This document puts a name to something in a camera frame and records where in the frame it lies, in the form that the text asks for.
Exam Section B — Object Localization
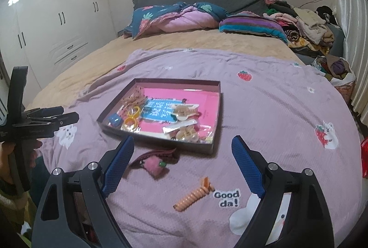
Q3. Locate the blue small hair clip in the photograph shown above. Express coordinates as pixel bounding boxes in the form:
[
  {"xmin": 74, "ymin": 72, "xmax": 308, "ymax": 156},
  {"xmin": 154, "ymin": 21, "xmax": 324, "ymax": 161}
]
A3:
[{"xmin": 108, "ymin": 113, "xmax": 123, "ymax": 128}]

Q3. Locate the yellow ring hair tie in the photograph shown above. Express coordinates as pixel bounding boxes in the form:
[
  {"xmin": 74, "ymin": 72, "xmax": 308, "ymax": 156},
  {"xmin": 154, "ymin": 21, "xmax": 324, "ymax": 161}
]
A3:
[{"xmin": 121, "ymin": 106, "xmax": 142, "ymax": 132}]

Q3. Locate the brown dotted fabric bow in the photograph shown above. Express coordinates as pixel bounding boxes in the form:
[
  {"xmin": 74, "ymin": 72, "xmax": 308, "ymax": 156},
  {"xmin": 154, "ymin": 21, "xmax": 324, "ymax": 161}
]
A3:
[{"xmin": 117, "ymin": 95, "xmax": 147, "ymax": 118}]

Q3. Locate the orange spiral hair clip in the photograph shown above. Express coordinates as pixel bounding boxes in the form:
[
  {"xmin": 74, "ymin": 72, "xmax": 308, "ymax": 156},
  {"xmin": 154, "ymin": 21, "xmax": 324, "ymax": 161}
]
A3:
[{"xmin": 173, "ymin": 177, "xmax": 215, "ymax": 212}]

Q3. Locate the pink pompom hair clip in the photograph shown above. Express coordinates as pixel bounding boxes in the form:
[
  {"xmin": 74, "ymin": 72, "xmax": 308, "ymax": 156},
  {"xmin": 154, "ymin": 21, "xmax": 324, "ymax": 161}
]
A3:
[{"xmin": 142, "ymin": 156, "xmax": 168, "ymax": 179}]

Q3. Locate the maroon snap hair clip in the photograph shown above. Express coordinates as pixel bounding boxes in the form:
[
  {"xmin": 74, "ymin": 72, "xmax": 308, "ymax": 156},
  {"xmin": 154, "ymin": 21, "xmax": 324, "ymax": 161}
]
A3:
[{"xmin": 130, "ymin": 148, "xmax": 180, "ymax": 168}]

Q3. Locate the green striped sleeve forearm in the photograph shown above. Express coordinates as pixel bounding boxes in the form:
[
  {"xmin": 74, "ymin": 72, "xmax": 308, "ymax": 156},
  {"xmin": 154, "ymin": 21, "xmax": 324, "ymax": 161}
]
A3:
[{"xmin": 0, "ymin": 175, "xmax": 38, "ymax": 242}]

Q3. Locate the person's left hand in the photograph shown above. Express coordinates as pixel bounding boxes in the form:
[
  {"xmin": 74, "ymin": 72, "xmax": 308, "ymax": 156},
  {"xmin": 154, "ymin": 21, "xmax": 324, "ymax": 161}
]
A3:
[{"xmin": 0, "ymin": 137, "xmax": 43, "ymax": 185}]

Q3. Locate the tan bed sheet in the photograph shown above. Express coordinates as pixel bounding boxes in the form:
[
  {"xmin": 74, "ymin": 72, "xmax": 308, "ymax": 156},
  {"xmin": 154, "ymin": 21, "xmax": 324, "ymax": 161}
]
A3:
[{"xmin": 26, "ymin": 30, "xmax": 300, "ymax": 110}]

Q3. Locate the white wardrobe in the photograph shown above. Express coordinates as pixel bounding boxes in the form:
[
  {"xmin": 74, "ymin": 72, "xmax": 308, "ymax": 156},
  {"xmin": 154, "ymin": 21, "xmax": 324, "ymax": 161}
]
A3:
[{"xmin": 1, "ymin": 0, "xmax": 116, "ymax": 105}]

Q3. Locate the blue printed card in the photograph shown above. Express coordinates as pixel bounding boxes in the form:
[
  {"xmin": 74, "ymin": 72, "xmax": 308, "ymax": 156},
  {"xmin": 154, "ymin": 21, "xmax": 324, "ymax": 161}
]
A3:
[{"xmin": 140, "ymin": 98, "xmax": 181, "ymax": 123}]

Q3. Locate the dark purple shallow box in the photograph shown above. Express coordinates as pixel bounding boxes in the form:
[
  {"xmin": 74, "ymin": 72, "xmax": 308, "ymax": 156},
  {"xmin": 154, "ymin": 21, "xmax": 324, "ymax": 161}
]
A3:
[{"xmin": 97, "ymin": 78, "xmax": 221, "ymax": 155}]

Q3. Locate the bag of clothes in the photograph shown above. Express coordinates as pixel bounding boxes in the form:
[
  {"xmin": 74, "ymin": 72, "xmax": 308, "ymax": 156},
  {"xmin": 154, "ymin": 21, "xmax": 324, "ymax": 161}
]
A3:
[{"xmin": 312, "ymin": 55, "xmax": 356, "ymax": 87}]

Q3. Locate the navy pink floral quilt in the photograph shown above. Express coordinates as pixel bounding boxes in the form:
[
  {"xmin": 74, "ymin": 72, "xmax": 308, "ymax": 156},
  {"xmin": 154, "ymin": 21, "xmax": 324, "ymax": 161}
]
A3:
[{"xmin": 118, "ymin": 2, "xmax": 228, "ymax": 40}]

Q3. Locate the pile of clothes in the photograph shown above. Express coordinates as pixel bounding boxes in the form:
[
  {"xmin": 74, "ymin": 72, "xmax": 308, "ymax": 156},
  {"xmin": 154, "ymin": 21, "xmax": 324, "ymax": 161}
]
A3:
[{"xmin": 263, "ymin": 0, "xmax": 344, "ymax": 58}]

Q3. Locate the purple teal striped pillow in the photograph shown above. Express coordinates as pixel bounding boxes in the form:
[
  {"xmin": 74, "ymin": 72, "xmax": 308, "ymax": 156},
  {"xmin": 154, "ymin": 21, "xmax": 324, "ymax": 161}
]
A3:
[{"xmin": 219, "ymin": 12, "xmax": 288, "ymax": 44}]

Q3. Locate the white curtain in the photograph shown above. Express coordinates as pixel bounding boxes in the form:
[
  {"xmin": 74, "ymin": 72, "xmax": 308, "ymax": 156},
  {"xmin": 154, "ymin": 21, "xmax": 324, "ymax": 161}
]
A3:
[{"xmin": 336, "ymin": 0, "xmax": 367, "ymax": 125}]

